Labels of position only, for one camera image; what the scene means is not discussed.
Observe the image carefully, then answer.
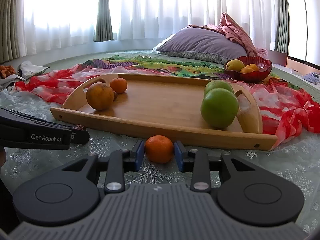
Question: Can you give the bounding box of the purple pillow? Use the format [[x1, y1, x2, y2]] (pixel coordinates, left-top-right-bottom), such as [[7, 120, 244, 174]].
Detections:
[[154, 27, 247, 64]]

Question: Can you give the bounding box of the green curtain right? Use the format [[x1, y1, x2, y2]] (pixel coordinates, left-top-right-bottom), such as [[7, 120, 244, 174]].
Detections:
[[274, 0, 289, 54]]

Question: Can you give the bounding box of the white sheer curtain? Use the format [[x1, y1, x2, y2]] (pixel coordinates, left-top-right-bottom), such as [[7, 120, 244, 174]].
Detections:
[[23, 0, 278, 56]]

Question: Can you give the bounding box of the green quilted bedspread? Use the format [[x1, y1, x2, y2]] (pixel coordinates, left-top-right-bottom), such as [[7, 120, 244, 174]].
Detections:
[[44, 50, 319, 102]]

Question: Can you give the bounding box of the green apple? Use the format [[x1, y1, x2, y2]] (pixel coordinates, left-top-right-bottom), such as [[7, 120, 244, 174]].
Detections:
[[203, 80, 234, 96], [201, 88, 239, 129]]

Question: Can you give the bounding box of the yellow pear in bowl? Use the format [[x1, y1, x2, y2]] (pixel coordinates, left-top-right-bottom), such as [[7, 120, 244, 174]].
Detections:
[[226, 59, 245, 72]]

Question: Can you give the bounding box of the green curtain far left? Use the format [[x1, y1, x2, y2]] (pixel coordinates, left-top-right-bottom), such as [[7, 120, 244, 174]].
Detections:
[[1, 0, 27, 63]]

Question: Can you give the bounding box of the orange fruit in bowl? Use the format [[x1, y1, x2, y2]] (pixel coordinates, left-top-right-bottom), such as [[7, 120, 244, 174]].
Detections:
[[246, 64, 259, 72], [240, 67, 255, 74]]

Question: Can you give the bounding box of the large brownish orange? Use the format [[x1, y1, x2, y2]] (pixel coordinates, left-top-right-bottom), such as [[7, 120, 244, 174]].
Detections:
[[86, 82, 114, 111]]

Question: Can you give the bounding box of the green curtain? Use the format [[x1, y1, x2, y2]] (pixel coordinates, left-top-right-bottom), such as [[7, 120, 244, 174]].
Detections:
[[1, 0, 27, 63], [93, 0, 113, 42], [274, 0, 289, 54]]

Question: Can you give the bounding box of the pink folded blanket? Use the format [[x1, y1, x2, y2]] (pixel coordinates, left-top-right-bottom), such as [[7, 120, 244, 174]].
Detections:
[[187, 12, 268, 59]]

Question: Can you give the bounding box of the colourful floral scarf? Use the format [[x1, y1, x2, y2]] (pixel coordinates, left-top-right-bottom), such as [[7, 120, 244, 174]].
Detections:
[[78, 54, 304, 92]]

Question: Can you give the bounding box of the small mandarin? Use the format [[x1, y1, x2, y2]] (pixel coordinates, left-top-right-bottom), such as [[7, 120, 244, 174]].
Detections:
[[113, 91, 118, 101], [144, 135, 174, 164], [110, 77, 127, 94]]

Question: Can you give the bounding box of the lavender cloth at right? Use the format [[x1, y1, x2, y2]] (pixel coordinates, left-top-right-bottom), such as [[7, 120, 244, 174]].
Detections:
[[303, 72, 320, 85]]

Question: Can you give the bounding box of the orange fruit in bowl front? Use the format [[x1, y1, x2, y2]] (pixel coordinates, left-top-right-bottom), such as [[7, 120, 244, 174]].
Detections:
[[240, 67, 255, 74]]

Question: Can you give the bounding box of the white cloth at left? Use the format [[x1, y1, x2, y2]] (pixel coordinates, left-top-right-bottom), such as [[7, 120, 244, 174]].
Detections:
[[0, 61, 49, 90]]

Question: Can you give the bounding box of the red white scarf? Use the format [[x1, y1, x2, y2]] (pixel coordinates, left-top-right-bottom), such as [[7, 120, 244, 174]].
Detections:
[[15, 64, 319, 145]]

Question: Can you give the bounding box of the green curtain middle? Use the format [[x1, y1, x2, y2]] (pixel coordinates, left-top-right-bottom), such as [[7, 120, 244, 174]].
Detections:
[[93, 0, 113, 42]]

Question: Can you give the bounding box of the red glass fruit bowl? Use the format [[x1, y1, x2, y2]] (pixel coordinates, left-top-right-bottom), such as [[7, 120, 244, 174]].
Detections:
[[224, 56, 272, 83]]

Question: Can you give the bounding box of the orange cloth at left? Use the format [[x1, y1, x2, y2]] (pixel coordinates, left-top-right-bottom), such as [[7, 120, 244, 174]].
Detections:
[[0, 65, 16, 79]]

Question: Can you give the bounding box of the wooden serving tray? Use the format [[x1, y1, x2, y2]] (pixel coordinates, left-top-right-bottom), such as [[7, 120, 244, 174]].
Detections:
[[50, 73, 277, 151]]

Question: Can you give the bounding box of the orange fruit in bowl back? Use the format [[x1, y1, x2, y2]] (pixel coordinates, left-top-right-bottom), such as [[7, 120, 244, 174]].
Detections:
[[246, 64, 259, 72]]

